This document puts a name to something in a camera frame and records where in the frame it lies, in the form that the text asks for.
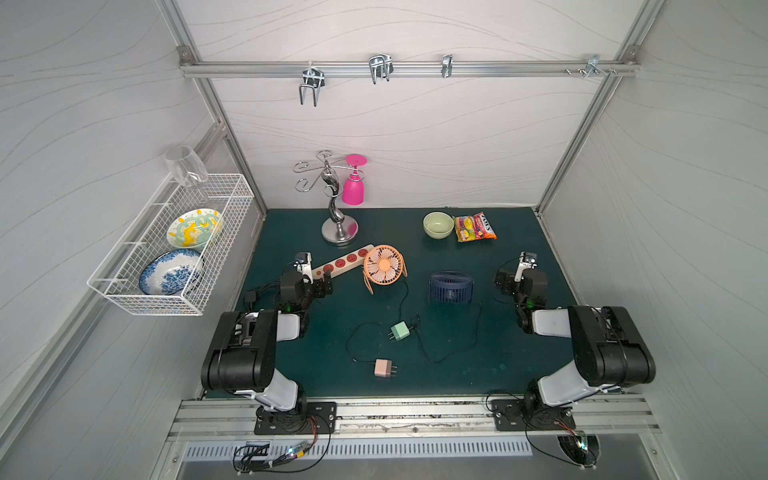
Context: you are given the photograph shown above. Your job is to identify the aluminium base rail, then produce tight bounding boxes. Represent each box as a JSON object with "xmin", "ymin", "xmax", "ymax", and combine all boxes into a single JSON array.
[{"xmin": 168, "ymin": 394, "xmax": 661, "ymax": 440}]

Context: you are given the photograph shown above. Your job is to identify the blue white patterned plate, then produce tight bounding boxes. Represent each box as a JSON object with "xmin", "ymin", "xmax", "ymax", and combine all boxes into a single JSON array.
[{"xmin": 139, "ymin": 249, "xmax": 206, "ymax": 295}]

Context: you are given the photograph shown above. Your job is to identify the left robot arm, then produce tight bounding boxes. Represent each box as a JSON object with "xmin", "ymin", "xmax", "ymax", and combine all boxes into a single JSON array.
[{"xmin": 200, "ymin": 271, "xmax": 333, "ymax": 417}]

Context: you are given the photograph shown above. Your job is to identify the white power strip red sockets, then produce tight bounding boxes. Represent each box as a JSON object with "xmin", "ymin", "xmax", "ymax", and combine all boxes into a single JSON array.
[{"xmin": 312, "ymin": 244, "xmax": 374, "ymax": 280}]

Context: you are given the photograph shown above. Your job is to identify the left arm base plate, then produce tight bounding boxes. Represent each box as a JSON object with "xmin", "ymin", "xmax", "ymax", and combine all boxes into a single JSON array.
[{"xmin": 254, "ymin": 402, "xmax": 338, "ymax": 436}]

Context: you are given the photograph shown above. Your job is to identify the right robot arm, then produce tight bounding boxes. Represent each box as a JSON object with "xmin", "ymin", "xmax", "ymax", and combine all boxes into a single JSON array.
[{"xmin": 494, "ymin": 268, "xmax": 656, "ymax": 413}]

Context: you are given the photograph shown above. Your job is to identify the black orange fan cable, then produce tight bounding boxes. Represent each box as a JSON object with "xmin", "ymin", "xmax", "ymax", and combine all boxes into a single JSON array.
[{"xmin": 346, "ymin": 280, "xmax": 410, "ymax": 365}]

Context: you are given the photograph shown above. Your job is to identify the small circuit board wires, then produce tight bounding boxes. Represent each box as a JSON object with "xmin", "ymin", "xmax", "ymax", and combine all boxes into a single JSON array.
[{"xmin": 232, "ymin": 441, "xmax": 332, "ymax": 475}]

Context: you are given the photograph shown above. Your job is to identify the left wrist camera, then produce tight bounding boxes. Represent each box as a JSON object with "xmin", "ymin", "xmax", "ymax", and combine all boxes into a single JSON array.
[{"xmin": 294, "ymin": 252, "xmax": 314, "ymax": 283}]

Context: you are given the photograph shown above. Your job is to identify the aluminium top rail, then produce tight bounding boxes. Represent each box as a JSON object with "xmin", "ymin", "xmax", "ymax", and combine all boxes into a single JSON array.
[{"xmin": 180, "ymin": 52, "xmax": 641, "ymax": 81}]

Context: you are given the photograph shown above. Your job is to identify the black blue fan cable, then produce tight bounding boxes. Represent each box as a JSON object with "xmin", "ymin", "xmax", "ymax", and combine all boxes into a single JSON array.
[{"xmin": 409, "ymin": 298, "xmax": 484, "ymax": 365}]

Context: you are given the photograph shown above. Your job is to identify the orange desk fan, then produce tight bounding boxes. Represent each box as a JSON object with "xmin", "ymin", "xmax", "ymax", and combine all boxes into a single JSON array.
[{"xmin": 362, "ymin": 245, "xmax": 408, "ymax": 294}]

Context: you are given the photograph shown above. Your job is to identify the green USB power adapter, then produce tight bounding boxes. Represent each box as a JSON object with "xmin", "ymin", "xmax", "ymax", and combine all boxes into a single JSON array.
[{"xmin": 389, "ymin": 321, "xmax": 411, "ymax": 341}]

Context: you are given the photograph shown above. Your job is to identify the clear drinking glass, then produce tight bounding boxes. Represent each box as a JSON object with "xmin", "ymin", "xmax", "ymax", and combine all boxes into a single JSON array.
[{"xmin": 164, "ymin": 145, "xmax": 208, "ymax": 188}]

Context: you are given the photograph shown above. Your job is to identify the pink USB power adapter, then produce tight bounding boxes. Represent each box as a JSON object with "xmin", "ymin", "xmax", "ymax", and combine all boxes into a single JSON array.
[{"xmin": 374, "ymin": 358, "xmax": 397, "ymax": 378}]

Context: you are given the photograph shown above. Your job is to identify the yellow green patterned plate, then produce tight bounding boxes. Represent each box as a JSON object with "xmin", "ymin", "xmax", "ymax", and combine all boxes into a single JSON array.
[{"xmin": 166, "ymin": 208, "xmax": 223, "ymax": 252}]

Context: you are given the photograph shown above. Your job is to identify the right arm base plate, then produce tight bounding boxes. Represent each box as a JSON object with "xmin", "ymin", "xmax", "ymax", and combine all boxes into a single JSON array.
[{"xmin": 490, "ymin": 398, "xmax": 576, "ymax": 433}]

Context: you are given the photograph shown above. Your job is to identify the white slotted cable duct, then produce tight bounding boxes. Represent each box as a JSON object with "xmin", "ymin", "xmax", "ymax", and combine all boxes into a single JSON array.
[{"xmin": 183, "ymin": 436, "xmax": 533, "ymax": 462}]

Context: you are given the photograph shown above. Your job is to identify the green ceramic bowl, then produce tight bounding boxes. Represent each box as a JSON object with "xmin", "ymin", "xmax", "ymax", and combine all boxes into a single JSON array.
[{"xmin": 422, "ymin": 211, "xmax": 455, "ymax": 240}]

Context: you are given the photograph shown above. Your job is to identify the white wire basket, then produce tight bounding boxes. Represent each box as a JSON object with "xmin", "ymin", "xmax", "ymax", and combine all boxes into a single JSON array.
[{"xmin": 87, "ymin": 173, "xmax": 254, "ymax": 316}]

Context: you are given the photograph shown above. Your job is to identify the chrome cup holder stand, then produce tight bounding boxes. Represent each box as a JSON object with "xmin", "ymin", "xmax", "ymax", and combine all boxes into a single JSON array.
[{"xmin": 293, "ymin": 150, "xmax": 359, "ymax": 246}]

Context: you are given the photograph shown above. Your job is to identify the navy blue desk fan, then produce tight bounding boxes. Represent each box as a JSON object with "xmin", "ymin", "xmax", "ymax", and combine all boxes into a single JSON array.
[{"xmin": 428, "ymin": 271, "xmax": 474, "ymax": 304}]

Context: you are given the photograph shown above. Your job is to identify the metal hook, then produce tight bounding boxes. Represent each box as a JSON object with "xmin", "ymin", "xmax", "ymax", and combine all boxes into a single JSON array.
[
  {"xmin": 298, "ymin": 67, "xmax": 326, "ymax": 107},
  {"xmin": 368, "ymin": 54, "xmax": 394, "ymax": 84},
  {"xmin": 441, "ymin": 54, "xmax": 453, "ymax": 79},
  {"xmin": 563, "ymin": 54, "xmax": 618, "ymax": 78}
]

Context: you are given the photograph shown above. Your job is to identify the colourful candy bag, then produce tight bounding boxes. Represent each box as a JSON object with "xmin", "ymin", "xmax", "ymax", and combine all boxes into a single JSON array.
[{"xmin": 454, "ymin": 212, "xmax": 497, "ymax": 243}]

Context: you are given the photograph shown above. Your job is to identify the black power strip cord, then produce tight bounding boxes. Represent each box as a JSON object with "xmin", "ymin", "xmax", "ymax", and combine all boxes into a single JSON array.
[{"xmin": 242, "ymin": 280, "xmax": 283, "ymax": 313}]

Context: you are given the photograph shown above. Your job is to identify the pink plastic goblet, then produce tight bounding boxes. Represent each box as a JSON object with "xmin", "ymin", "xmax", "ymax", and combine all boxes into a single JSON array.
[{"xmin": 342, "ymin": 154, "xmax": 368, "ymax": 206}]

